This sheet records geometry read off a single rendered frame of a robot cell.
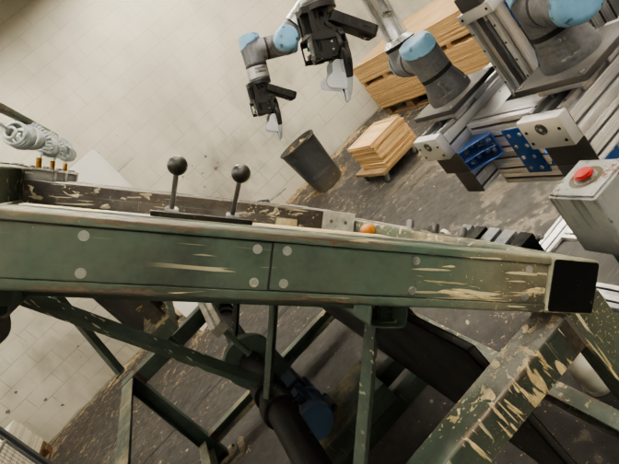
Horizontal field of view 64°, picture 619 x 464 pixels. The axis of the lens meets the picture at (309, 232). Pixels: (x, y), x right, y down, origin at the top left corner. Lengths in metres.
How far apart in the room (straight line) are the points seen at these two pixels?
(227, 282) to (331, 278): 0.17
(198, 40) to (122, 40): 0.91
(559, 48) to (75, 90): 5.90
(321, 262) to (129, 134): 5.90
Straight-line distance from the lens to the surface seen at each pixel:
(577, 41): 1.41
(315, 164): 5.85
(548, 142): 1.41
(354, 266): 0.82
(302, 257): 0.78
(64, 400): 7.07
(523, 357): 1.09
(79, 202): 1.67
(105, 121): 6.63
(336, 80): 1.11
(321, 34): 1.10
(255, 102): 1.74
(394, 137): 4.73
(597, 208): 1.12
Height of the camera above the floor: 1.52
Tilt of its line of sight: 17 degrees down
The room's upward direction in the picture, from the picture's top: 43 degrees counter-clockwise
